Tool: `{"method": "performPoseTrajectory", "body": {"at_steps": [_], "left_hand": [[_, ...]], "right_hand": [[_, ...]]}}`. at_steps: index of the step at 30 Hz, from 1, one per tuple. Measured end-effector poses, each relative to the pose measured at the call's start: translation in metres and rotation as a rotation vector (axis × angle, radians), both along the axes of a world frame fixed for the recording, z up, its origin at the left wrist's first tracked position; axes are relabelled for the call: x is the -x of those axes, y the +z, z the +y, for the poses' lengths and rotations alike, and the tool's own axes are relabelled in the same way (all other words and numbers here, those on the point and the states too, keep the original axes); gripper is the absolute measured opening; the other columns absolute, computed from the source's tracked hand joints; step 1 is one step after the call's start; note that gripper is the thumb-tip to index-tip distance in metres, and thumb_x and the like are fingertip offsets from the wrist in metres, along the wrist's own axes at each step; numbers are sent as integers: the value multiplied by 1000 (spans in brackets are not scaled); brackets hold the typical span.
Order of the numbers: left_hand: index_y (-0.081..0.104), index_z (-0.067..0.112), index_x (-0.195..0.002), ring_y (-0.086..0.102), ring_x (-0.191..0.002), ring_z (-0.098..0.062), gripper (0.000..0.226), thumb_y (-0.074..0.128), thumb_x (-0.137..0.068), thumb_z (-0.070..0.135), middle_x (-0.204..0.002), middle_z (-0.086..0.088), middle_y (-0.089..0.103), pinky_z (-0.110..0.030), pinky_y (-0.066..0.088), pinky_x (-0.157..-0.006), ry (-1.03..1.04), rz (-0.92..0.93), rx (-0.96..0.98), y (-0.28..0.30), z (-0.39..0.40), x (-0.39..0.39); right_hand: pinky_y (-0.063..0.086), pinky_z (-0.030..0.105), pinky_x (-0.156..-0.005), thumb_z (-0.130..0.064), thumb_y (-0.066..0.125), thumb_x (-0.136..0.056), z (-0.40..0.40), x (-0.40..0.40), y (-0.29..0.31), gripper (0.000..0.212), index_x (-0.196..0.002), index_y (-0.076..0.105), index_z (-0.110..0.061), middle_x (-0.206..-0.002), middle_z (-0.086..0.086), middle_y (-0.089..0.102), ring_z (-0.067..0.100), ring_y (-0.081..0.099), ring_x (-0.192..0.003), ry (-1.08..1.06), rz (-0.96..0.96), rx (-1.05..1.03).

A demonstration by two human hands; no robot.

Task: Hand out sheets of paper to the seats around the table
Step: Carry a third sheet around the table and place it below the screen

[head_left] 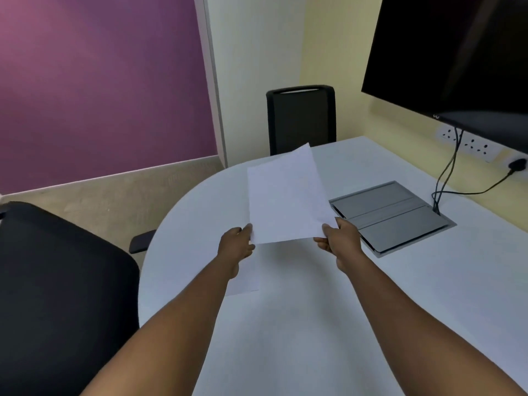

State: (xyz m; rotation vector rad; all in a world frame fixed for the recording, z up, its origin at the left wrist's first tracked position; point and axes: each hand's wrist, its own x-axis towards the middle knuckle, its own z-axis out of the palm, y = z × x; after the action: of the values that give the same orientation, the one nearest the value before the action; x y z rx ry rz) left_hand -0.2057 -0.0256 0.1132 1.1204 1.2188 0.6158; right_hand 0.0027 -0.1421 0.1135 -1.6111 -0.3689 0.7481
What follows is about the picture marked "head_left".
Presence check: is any black cable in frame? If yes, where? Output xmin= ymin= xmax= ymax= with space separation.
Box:
xmin=431 ymin=127 xmax=465 ymax=214
xmin=431 ymin=168 xmax=515 ymax=214

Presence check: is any white paper sheet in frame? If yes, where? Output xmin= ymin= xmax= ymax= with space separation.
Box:
xmin=247 ymin=143 xmax=338 ymax=245
xmin=225 ymin=256 xmax=260 ymax=296

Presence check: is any black wall monitor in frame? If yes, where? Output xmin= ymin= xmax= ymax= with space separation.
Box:
xmin=361 ymin=0 xmax=528 ymax=155

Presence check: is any person's left hand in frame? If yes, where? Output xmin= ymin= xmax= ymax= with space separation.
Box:
xmin=217 ymin=223 xmax=256 ymax=279

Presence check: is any person's right forearm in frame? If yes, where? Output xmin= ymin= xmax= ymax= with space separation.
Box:
xmin=337 ymin=252 xmax=528 ymax=396

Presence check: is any white wall socket strip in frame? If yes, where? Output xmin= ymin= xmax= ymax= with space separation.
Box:
xmin=436 ymin=123 xmax=505 ymax=163

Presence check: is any grey table cable box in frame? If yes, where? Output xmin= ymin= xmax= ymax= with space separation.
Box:
xmin=329 ymin=181 xmax=457 ymax=259

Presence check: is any person's left forearm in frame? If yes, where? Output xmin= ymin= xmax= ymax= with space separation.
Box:
xmin=78 ymin=258 xmax=237 ymax=396

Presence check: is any black mesh office chair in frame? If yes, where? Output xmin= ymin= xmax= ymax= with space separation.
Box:
xmin=266 ymin=85 xmax=337 ymax=156

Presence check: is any person's right hand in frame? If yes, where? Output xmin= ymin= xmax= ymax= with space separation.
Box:
xmin=313 ymin=217 xmax=366 ymax=273

